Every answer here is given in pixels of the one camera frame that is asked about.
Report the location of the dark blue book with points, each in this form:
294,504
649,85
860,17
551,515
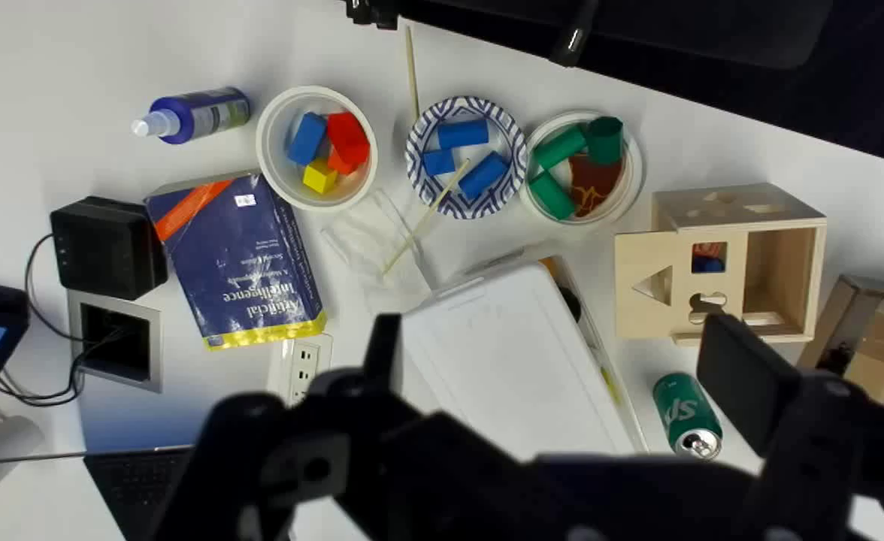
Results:
242,266

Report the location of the blue wooden block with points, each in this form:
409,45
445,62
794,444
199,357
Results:
308,139

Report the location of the yellow wooden block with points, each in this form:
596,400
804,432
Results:
319,179

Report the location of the black power adapter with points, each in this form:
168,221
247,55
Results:
107,245

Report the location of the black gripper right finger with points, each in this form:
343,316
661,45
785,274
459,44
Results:
747,376

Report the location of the green soda can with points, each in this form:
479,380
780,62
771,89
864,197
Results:
683,408

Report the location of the white bowl with colored blocks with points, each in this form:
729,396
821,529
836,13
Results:
281,182

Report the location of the green wooden cylinder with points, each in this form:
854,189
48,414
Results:
556,149
604,139
551,197

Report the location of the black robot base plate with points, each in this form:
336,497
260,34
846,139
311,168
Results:
745,62

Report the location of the clear plastic container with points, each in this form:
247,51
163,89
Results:
363,236

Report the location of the white flat box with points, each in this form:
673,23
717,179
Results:
513,362

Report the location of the blue piece in sorter box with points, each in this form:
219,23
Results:
708,260

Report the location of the wooden shape sorter box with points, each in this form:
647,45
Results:
723,260

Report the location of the blue wooden cylinder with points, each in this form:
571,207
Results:
462,135
440,160
486,177

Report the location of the blue white spray bottle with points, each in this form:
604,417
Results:
202,113

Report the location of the thin wooden stick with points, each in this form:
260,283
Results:
412,70
428,221

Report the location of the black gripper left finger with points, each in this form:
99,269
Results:
380,351

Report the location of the white bowl with green cylinders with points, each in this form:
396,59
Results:
629,186

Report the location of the black flat mat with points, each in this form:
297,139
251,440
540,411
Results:
131,485

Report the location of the white power outlet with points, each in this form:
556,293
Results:
308,366

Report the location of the white and red object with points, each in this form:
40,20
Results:
2,440

